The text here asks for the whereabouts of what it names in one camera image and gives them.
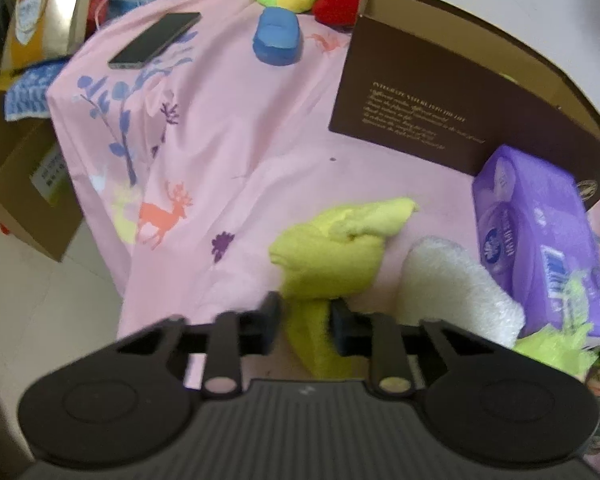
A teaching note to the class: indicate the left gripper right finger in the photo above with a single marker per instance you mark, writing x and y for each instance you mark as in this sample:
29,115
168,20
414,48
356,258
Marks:
376,337

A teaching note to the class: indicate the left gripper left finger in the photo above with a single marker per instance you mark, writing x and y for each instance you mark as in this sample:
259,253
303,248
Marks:
234,335

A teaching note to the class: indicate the white fluffy towel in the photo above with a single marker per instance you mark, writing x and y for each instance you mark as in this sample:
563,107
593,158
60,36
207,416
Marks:
440,281

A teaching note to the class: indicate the yellow-green towel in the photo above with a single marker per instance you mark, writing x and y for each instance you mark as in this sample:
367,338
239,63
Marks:
337,254

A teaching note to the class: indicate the neon green mesh sponge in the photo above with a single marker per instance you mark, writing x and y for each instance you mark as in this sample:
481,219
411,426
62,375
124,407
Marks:
565,339

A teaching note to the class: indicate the pink patterned bedsheet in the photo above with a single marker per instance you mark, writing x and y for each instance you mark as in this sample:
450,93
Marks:
189,168

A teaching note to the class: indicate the purple tissue pack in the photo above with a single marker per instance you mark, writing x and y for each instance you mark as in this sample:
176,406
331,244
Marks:
536,242

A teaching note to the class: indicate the cardboard box on floor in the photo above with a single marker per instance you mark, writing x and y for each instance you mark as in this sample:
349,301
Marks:
37,200

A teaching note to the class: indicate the brown cardboard box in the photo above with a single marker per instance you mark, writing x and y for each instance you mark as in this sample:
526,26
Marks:
431,80

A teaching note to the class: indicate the blue slipper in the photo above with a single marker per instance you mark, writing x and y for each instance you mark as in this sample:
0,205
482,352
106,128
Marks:
277,40

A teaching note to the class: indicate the black smartphone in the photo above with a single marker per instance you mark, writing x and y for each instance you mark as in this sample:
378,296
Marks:
154,40

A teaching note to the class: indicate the blue white cloth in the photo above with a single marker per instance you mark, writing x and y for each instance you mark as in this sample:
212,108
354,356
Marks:
26,97

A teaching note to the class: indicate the red plush toy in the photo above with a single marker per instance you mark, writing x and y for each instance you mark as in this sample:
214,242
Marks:
336,13

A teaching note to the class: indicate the yellow white paper bag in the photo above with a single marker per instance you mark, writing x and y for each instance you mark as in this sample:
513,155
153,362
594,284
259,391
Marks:
43,30

